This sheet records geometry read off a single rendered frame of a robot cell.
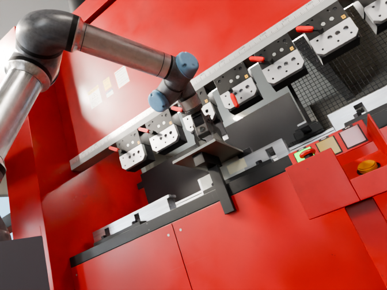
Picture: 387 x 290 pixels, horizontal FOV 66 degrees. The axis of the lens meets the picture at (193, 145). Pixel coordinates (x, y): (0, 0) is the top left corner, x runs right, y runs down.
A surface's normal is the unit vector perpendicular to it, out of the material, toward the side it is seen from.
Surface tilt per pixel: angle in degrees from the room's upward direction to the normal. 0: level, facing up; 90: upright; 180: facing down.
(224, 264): 90
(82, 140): 90
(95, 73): 90
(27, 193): 90
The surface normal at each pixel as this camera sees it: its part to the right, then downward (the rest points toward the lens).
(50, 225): 0.81, -0.45
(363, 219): -0.49, -0.17
